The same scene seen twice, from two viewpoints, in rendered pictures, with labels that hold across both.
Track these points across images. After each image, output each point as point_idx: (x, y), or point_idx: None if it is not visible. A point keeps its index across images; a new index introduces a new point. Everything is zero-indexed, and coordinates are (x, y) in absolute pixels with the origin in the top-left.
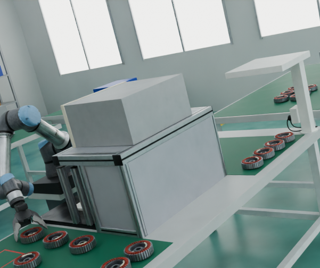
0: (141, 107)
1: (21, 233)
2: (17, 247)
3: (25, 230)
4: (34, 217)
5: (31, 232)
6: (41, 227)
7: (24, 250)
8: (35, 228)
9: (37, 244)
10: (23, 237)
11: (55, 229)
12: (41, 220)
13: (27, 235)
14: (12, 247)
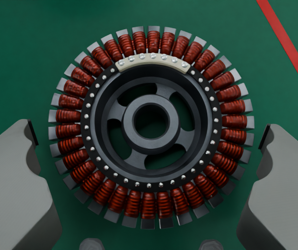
0: None
1: (227, 179)
2: (261, 89)
3: (181, 201)
4: None
5: (148, 146)
6: (48, 135)
7: (231, 8)
8: (93, 163)
9: (152, 14)
10: (230, 74)
11: None
12: None
13: (195, 62)
14: (292, 126)
